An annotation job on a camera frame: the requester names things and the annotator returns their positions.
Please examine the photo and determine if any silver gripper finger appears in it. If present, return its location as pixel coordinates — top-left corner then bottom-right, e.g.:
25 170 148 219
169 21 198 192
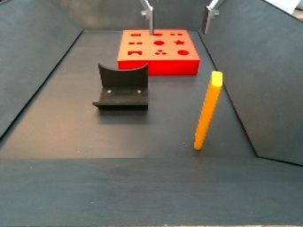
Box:
202 0 220 34
140 0 153 35

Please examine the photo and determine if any red shape-sorting board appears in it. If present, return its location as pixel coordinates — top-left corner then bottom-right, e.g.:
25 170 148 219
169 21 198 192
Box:
117 29 200 75

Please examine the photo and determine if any yellow square-circle peg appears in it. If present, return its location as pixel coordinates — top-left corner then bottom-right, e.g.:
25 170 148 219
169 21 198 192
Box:
193 71 222 150

